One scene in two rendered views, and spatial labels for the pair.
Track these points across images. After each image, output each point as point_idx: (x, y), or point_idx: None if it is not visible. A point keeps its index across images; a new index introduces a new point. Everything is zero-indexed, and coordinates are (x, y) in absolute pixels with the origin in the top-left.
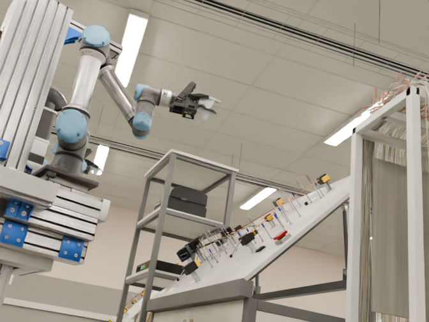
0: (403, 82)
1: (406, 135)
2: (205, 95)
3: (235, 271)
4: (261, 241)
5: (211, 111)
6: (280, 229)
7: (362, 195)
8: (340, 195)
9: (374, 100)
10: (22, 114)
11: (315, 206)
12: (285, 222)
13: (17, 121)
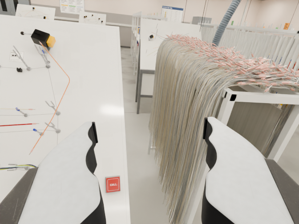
0: (296, 77)
1: (287, 134)
2: (292, 189)
3: None
4: (14, 163)
5: (94, 141)
6: (36, 137)
7: (202, 140)
8: (108, 88)
9: (265, 77)
10: None
11: (66, 92)
12: (18, 115)
13: None
